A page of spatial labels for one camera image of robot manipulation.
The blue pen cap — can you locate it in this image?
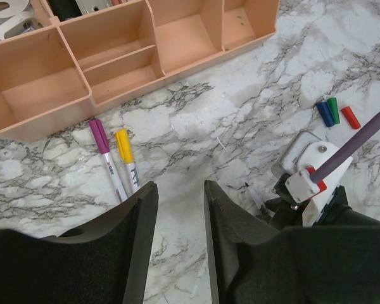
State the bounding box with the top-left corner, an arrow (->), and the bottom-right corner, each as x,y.
315,101 -> 335,127

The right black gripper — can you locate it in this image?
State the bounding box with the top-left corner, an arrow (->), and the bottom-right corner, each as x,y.
265,175 -> 349,231

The grey metal tool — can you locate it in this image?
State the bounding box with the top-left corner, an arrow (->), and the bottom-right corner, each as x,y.
75,0 -> 113,15

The blue pen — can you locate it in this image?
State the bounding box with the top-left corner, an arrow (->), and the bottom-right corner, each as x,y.
244,182 -> 268,215

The green pen cap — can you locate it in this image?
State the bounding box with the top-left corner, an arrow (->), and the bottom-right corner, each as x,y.
327,97 -> 340,125

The purple pen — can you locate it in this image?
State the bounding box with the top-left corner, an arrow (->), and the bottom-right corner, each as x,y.
88,118 -> 128,204

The yellow pen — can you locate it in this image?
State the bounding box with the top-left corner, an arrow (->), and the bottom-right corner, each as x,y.
115,129 -> 143,196

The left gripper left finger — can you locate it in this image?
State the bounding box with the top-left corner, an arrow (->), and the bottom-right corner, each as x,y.
0,182 -> 158,303

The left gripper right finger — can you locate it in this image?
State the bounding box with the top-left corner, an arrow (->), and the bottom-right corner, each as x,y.
204,180 -> 380,303

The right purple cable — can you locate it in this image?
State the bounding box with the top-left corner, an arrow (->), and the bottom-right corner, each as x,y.
313,100 -> 380,184

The yellow pen cap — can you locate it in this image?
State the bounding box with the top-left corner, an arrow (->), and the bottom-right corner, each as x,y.
116,129 -> 135,163

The orange desk organizer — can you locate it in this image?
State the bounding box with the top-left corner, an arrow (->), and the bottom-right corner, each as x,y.
0,1 -> 279,142

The red pen cap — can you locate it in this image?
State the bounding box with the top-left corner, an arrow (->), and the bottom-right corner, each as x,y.
341,106 -> 361,130

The purple pen cap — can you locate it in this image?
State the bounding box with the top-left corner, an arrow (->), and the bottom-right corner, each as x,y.
89,119 -> 110,155

